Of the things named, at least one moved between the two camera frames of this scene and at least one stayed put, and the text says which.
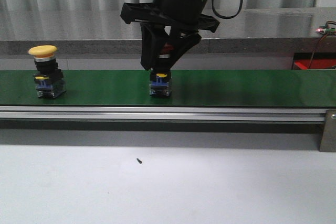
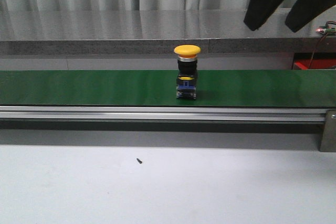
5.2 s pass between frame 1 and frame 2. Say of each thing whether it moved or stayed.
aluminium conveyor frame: stayed
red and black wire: stayed
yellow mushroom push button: moved
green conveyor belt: stayed
